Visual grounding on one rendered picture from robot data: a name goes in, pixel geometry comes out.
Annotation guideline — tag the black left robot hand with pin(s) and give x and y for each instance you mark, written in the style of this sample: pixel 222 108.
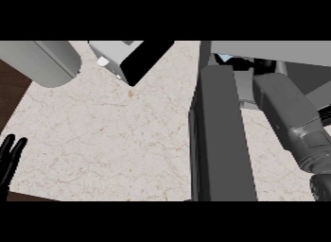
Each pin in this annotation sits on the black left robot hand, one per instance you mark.
pixel 0 170

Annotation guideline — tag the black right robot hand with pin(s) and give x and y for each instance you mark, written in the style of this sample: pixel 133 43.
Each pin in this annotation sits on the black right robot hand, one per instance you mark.
pixel 247 64

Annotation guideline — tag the pale blue milk carton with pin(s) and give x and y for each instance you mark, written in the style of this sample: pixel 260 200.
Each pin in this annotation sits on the pale blue milk carton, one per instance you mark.
pixel 225 57

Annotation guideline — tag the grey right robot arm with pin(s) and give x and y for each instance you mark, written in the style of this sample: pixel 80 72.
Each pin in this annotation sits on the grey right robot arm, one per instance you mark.
pixel 288 119

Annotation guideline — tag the dark grey microwave door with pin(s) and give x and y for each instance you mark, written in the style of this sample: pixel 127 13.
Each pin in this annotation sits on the dark grey microwave door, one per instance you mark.
pixel 220 135

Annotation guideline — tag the grey and black appliance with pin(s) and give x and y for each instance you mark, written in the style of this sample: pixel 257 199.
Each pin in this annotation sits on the grey and black appliance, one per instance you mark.
pixel 126 56

